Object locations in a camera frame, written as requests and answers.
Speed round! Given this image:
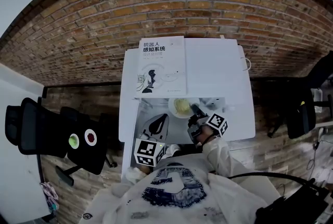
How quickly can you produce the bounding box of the thin black floor cable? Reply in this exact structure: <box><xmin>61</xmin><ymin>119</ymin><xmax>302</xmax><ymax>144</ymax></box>
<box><xmin>306</xmin><ymin>139</ymin><xmax>324</xmax><ymax>170</ymax></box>

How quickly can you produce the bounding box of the white storage box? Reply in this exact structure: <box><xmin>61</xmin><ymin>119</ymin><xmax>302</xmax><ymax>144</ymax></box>
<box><xmin>312</xmin><ymin>89</ymin><xmax>324</xmax><ymax>103</ymax></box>

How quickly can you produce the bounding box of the black jacket-draped chair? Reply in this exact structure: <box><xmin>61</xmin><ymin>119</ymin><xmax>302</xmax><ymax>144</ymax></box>
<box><xmin>267</xmin><ymin>51</ymin><xmax>333</xmax><ymax>140</ymax></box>

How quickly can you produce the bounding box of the white table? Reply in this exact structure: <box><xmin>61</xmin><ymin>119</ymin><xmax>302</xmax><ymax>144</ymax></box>
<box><xmin>118</xmin><ymin>44</ymin><xmax>257</xmax><ymax>152</ymax></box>

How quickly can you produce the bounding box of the thick black gripper cable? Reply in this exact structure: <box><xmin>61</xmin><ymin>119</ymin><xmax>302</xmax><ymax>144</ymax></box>
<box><xmin>227</xmin><ymin>172</ymin><xmax>316</xmax><ymax>186</ymax></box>

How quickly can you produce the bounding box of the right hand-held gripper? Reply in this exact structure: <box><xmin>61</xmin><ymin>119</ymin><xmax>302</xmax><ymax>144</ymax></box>
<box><xmin>187</xmin><ymin>103</ymin><xmax>229</xmax><ymax>144</ymax></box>

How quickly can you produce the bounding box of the large white plate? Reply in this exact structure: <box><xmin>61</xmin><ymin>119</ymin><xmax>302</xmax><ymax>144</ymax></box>
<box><xmin>168</xmin><ymin>97</ymin><xmax>201</xmax><ymax>119</ymax></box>

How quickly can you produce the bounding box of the person's left white shoe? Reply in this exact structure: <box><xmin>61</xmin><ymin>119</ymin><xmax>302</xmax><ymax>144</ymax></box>
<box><xmin>166</xmin><ymin>144</ymin><xmax>182</xmax><ymax>157</ymax></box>

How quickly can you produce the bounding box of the small white plate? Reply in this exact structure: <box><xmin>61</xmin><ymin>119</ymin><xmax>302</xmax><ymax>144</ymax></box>
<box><xmin>84</xmin><ymin>128</ymin><xmax>98</xmax><ymax>146</ymax></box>
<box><xmin>68</xmin><ymin>133</ymin><xmax>80</xmax><ymax>150</ymax></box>

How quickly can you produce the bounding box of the white microwave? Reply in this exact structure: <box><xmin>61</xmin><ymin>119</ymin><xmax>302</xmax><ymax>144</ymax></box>
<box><xmin>118</xmin><ymin>38</ymin><xmax>244</xmax><ymax>183</ymax></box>

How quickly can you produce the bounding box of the person's left forearm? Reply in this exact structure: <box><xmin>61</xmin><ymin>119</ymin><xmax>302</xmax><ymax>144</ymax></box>
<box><xmin>126</xmin><ymin>164</ymin><xmax>152</xmax><ymax>185</ymax></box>

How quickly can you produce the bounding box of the person's white printed sweatshirt torso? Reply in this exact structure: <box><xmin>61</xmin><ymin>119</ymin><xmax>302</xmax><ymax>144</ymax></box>
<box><xmin>79</xmin><ymin>152</ymin><xmax>281</xmax><ymax>224</ymax></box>

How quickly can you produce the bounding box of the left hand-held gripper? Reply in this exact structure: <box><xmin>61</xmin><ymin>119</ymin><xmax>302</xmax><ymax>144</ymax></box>
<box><xmin>133</xmin><ymin>114</ymin><xmax>170</xmax><ymax>167</ymax></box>

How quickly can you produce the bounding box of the white book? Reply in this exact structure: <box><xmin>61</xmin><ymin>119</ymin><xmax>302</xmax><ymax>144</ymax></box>
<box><xmin>135</xmin><ymin>36</ymin><xmax>187</xmax><ymax>97</ymax></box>

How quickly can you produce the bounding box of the black mesh office chair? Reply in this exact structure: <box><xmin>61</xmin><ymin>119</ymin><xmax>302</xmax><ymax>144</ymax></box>
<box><xmin>5</xmin><ymin>97</ymin><xmax>118</xmax><ymax>187</ymax></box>

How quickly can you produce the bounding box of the pink patterned cloth bundle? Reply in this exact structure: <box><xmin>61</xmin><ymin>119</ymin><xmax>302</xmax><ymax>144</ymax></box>
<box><xmin>39</xmin><ymin>181</ymin><xmax>59</xmax><ymax>204</ymax></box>

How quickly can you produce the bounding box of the black bag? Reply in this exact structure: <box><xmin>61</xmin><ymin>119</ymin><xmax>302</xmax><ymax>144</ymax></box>
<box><xmin>254</xmin><ymin>178</ymin><xmax>330</xmax><ymax>224</ymax></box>

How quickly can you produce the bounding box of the person's right forearm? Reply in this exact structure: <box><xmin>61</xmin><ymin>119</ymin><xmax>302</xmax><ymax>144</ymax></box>
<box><xmin>199</xmin><ymin>125</ymin><xmax>233</xmax><ymax>177</ymax></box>

